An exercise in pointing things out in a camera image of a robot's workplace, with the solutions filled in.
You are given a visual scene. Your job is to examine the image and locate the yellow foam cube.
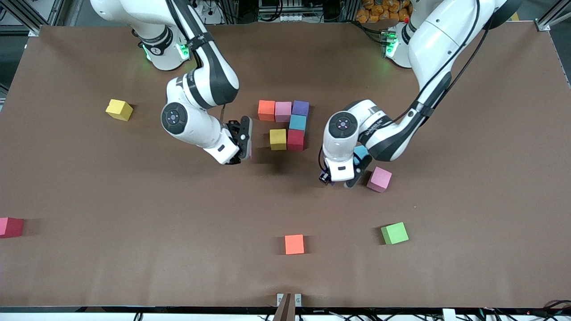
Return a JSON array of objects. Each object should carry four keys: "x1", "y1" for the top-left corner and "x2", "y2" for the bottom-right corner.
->
[
  {"x1": 269, "y1": 129, "x2": 287, "y2": 151},
  {"x1": 105, "y1": 99, "x2": 134, "y2": 122}
]

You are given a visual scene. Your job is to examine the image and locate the orange foam cube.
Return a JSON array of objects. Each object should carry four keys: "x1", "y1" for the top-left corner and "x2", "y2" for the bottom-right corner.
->
[
  {"x1": 285, "y1": 234, "x2": 305, "y2": 255},
  {"x1": 258, "y1": 100, "x2": 276, "y2": 122}
]

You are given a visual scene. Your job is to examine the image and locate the red foam cube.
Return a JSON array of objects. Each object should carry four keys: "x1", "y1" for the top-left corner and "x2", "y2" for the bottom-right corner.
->
[
  {"x1": 287, "y1": 129, "x2": 306, "y2": 152},
  {"x1": 0, "y1": 217, "x2": 24, "y2": 239}
]

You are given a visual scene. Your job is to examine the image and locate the green foam cube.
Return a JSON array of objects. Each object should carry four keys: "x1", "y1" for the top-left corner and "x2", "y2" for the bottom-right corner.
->
[{"x1": 381, "y1": 222, "x2": 410, "y2": 246}]

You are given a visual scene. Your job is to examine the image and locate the white power strip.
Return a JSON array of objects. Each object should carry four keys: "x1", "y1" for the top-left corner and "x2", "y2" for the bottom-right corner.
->
[
  {"x1": 259, "y1": 12, "x2": 315, "y2": 23},
  {"x1": 192, "y1": 0, "x2": 223, "y2": 25}
]

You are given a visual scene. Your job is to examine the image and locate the large table cover sheet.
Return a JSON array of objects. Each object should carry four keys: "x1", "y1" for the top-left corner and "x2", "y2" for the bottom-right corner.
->
[{"x1": 0, "y1": 22, "x2": 571, "y2": 309}]

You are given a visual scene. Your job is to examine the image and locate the bag of orange snacks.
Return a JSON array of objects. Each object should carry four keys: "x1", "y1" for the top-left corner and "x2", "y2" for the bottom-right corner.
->
[{"x1": 356, "y1": 0, "x2": 413, "y2": 24}]

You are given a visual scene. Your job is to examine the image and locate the small metal bracket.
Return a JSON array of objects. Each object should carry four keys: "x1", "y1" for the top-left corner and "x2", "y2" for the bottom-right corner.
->
[{"x1": 277, "y1": 293, "x2": 302, "y2": 308}]

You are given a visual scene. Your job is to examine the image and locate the aluminium frame profile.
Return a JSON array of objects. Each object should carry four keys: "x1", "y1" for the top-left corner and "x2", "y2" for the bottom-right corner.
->
[
  {"x1": 535, "y1": 0, "x2": 571, "y2": 32},
  {"x1": 0, "y1": 0, "x2": 83, "y2": 36}
]

